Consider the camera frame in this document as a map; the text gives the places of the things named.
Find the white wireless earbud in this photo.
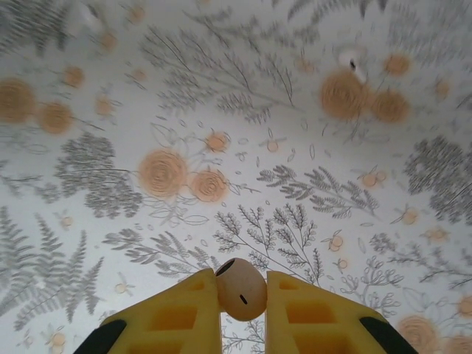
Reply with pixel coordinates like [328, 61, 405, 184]
[338, 46, 369, 84]
[215, 257, 268, 321]

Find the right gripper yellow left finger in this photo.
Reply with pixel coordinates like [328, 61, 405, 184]
[77, 268, 222, 354]

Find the closed white earbud case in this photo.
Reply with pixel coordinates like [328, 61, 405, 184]
[68, 0, 104, 36]

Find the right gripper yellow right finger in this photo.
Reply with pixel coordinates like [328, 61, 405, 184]
[264, 271, 412, 354]

